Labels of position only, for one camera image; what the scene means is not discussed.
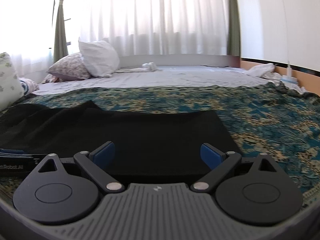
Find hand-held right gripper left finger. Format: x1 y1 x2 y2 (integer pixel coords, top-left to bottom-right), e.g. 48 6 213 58
37 141 126 194

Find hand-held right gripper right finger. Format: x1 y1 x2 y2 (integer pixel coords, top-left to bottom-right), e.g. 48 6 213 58
189 142 278 194

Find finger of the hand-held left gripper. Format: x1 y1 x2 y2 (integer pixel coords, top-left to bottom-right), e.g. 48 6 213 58
0 149 48 159

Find black pants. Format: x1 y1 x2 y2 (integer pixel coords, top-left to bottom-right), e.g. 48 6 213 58
0 100 242 178

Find teal paisley blanket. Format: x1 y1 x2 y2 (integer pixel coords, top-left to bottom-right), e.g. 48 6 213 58
0 82 320 208

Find white leaf print cushion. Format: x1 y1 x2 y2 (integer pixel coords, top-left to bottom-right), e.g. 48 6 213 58
0 52 25 111

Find white bed sheet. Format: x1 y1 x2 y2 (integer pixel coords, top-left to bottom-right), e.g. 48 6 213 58
32 65 269 96

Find floral pillow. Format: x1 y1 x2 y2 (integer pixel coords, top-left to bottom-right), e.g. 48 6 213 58
47 52 92 82

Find white pillow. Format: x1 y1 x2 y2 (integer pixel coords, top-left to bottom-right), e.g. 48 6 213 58
78 38 120 78

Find grey headboard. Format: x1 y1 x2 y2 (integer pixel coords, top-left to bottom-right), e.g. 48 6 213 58
118 54 242 68

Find crumpled white cloth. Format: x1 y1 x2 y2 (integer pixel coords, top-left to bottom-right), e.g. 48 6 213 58
243 63 276 78

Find light blue box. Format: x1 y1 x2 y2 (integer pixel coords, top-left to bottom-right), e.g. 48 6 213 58
282 76 298 86

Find wooden bed side panel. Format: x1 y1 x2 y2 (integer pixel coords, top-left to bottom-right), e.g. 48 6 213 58
239 57 320 94

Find green curtain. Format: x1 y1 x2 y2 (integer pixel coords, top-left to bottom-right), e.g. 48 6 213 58
53 0 70 63
226 0 242 58

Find white sheer curtain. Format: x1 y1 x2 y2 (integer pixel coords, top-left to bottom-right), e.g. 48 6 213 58
67 0 230 57

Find white cable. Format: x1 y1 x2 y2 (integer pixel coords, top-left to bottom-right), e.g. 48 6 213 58
279 0 292 76

